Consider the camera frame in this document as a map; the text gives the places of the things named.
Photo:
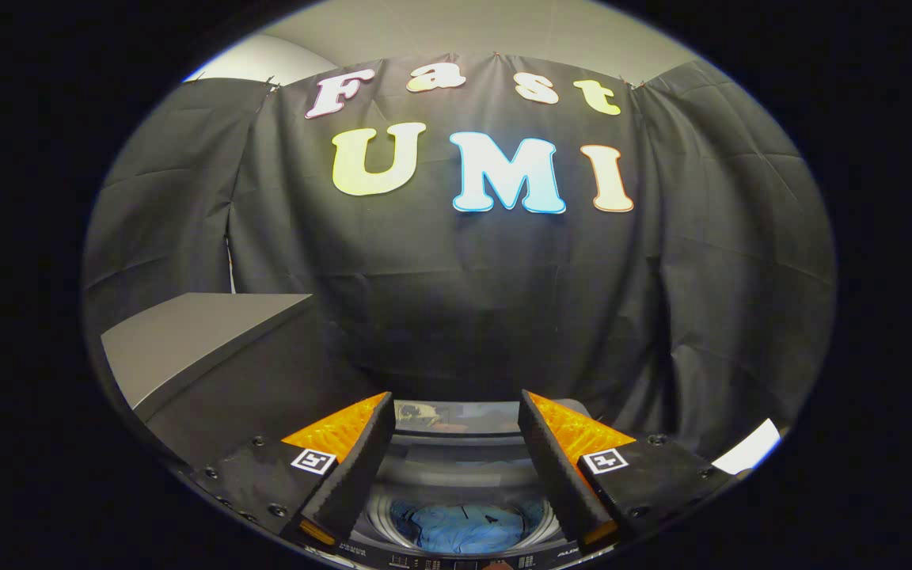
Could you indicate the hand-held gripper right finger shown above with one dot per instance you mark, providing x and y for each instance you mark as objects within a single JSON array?
[{"x": 555, "y": 467}]

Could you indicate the light blue polo shirt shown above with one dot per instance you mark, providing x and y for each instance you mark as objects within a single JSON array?
[{"x": 464, "y": 530}]

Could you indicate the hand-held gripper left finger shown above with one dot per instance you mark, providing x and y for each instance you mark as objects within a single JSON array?
[{"x": 355, "y": 467}]

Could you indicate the grey washing machine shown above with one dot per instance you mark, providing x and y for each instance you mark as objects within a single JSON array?
[{"x": 424, "y": 563}]

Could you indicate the black backdrop cloth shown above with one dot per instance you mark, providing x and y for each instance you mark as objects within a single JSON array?
[{"x": 424, "y": 277}]

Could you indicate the grey cabinet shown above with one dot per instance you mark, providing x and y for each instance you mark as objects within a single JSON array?
[{"x": 187, "y": 332}]

